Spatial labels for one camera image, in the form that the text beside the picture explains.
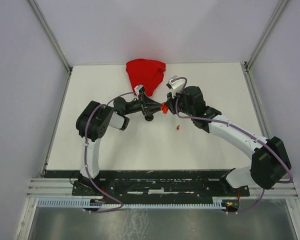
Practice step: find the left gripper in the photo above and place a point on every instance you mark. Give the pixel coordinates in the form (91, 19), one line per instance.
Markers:
(145, 101)

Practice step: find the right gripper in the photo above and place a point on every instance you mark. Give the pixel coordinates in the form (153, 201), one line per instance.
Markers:
(171, 102)

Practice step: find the orange earbud charging case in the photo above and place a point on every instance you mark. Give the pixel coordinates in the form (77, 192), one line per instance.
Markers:
(164, 108)

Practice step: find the black earbud charging case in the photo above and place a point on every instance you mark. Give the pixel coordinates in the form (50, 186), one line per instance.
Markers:
(149, 118)

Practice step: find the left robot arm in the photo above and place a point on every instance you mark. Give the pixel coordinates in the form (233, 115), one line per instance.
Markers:
(96, 118)

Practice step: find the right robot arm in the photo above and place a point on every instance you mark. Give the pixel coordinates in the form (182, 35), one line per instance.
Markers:
(270, 163)

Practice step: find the red cloth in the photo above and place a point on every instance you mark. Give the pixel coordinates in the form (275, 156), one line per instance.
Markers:
(146, 72)

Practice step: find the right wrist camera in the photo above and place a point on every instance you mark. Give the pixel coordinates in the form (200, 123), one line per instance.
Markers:
(176, 85)

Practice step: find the right aluminium frame post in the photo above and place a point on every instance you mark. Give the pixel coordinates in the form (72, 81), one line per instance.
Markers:
(266, 34)

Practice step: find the aluminium frame post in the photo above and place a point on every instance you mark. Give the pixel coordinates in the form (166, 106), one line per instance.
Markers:
(35, 8)
(266, 34)

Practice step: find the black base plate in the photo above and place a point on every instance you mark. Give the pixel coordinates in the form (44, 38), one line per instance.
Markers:
(117, 183)

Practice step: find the white cable duct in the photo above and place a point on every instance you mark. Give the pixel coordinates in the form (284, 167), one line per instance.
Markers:
(89, 203)

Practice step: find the aluminium front rail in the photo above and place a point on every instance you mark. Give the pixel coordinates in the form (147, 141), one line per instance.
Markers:
(61, 188)

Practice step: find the left aluminium frame post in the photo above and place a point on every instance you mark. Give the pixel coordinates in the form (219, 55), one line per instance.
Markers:
(35, 8)

